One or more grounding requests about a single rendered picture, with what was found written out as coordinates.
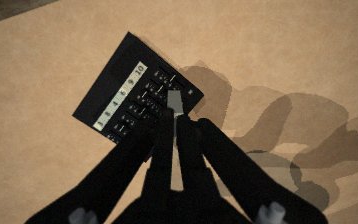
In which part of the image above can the black lighting desk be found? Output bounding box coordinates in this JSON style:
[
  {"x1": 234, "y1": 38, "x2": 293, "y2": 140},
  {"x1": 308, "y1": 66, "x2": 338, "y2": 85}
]
[{"x1": 72, "y1": 32, "x2": 204, "y2": 144}]

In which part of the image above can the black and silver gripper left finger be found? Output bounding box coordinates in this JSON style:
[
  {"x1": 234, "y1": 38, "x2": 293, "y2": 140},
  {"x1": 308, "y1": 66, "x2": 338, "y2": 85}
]
[{"x1": 24, "y1": 90, "x2": 175, "y2": 224}]

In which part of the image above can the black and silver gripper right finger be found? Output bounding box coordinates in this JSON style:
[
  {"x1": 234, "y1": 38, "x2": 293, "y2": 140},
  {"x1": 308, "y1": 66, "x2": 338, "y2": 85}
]
[{"x1": 174, "y1": 90, "x2": 328, "y2": 224}]

